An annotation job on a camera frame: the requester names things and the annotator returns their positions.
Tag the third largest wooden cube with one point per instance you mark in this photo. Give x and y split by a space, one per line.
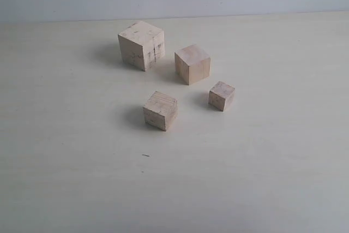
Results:
160 110

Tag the second largest wooden cube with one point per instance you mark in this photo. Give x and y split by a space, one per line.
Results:
192 64

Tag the smallest wooden cube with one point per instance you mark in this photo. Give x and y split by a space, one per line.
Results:
221 95

